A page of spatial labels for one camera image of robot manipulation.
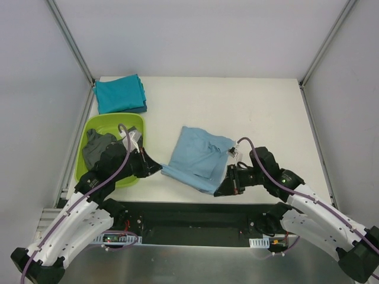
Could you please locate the grey t-shirt in basin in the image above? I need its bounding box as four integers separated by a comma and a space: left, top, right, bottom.
81, 126, 144, 172

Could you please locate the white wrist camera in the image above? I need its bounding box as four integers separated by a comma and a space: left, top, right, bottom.
227, 146, 243, 162
120, 130, 143, 153

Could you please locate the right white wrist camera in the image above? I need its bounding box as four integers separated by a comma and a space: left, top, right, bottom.
227, 146, 243, 162

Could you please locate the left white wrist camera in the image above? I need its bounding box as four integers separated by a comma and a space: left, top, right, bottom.
120, 130, 143, 153

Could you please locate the lime green plastic basin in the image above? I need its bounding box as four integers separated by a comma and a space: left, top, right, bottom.
73, 112, 146, 182

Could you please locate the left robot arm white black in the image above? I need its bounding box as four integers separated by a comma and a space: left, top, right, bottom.
11, 143, 162, 283

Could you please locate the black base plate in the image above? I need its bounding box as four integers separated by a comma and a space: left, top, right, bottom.
102, 202, 288, 250

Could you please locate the left white cable duct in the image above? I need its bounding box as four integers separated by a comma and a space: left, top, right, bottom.
91, 233, 142, 246

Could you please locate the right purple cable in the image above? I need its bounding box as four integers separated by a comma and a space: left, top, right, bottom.
235, 137, 379, 261

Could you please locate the white cable duct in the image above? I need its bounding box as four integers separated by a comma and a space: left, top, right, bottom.
91, 233, 142, 246
249, 237, 270, 249

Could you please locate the light blue printed t-shirt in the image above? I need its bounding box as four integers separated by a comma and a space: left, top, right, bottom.
161, 126, 235, 195

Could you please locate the right aluminium frame post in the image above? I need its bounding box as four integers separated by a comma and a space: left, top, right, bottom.
299, 0, 359, 89

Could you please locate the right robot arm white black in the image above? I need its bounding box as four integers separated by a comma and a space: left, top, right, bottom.
214, 147, 378, 283

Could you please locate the right white cable duct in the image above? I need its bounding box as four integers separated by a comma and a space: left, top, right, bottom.
249, 237, 270, 249

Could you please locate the folded dark teal t-shirt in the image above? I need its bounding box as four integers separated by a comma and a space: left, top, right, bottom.
99, 82, 149, 115

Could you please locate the aluminium frame post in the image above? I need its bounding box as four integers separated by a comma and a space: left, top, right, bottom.
45, 0, 95, 86
299, 0, 359, 89

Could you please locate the left aluminium frame post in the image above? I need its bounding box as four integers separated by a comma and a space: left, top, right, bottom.
45, 0, 95, 86

